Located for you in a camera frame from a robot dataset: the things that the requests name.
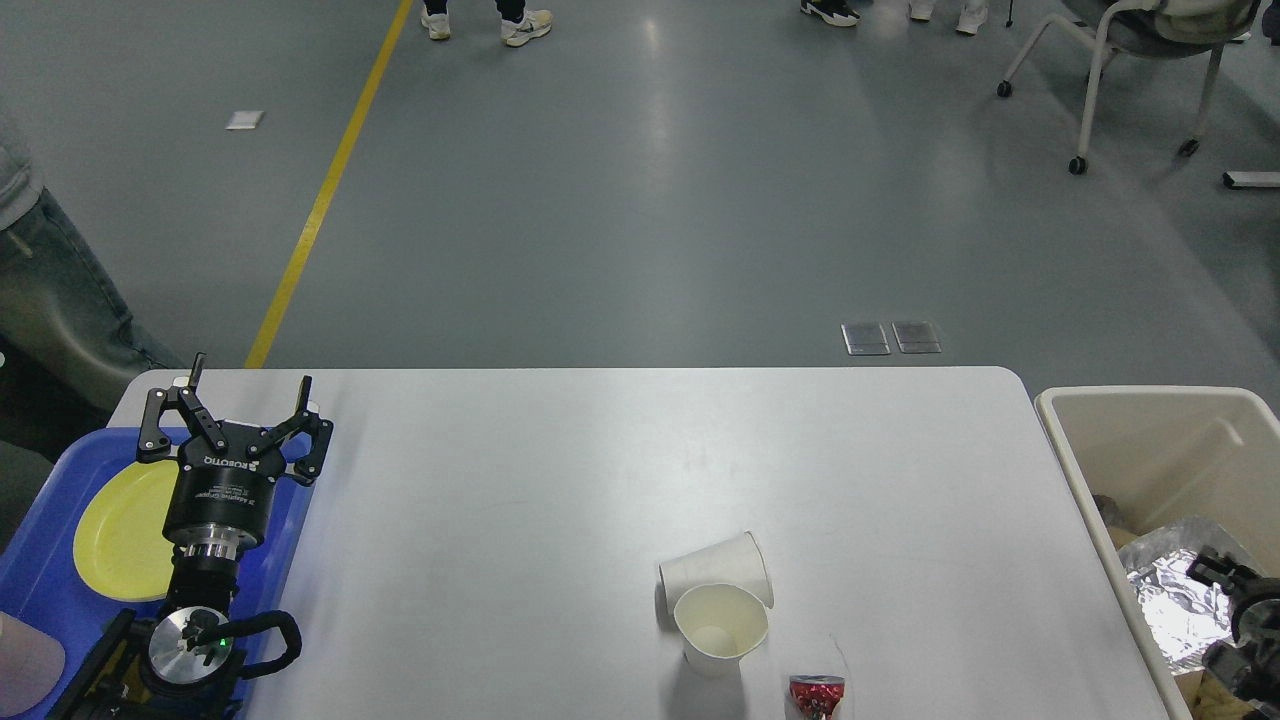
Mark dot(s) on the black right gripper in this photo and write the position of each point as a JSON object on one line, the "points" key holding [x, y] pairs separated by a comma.
{"points": [[1249, 670]]}

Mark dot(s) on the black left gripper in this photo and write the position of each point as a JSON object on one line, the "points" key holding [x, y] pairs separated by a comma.
{"points": [[220, 495]]}

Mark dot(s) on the aluminium foil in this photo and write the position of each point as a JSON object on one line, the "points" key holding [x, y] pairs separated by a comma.
{"points": [[1185, 616]]}

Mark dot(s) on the brown paper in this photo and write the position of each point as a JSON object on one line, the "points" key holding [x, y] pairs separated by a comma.
{"points": [[1207, 698]]}

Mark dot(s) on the yellow plate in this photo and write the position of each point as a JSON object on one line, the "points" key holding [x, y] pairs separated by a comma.
{"points": [[119, 549]]}

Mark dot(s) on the white paper cup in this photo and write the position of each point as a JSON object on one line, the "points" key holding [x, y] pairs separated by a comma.
{"points": [[738, 560], [720, 624]]}

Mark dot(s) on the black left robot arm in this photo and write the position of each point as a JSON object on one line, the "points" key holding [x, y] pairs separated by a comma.
{"points": [[187, 660]]}

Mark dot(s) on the beige plastic bin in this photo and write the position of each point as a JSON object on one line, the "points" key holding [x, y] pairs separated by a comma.
{"points": [[1165, 453]]}

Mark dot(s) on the person in black clothes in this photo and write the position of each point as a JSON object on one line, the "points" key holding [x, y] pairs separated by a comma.
{"points": [[71, 345]]}

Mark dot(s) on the blue plastic tray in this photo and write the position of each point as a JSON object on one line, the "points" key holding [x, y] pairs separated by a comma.
{"points": [[41, 586]]}

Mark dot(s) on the crushed red can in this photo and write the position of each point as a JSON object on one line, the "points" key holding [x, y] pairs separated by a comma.
{"points": [[817, 696]]}

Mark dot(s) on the right metal floor plate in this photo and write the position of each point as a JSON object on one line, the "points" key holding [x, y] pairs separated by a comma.
{"points": [[917, 337]]}

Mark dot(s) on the metal floor plate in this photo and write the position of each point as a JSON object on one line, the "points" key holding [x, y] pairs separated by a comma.
{"points": [[917, 337], [864, 339]]}

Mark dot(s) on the white metal bar on floor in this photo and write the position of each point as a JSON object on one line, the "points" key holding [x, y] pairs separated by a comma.
{"points": [[1251, 179]]}

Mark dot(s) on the left metal floor plate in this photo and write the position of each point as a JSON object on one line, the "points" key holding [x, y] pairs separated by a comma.
{"points": [[864, 339]]}

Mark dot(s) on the grey office chair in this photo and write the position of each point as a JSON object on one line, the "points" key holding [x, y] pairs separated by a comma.
{"points": [[1153, 30]]}

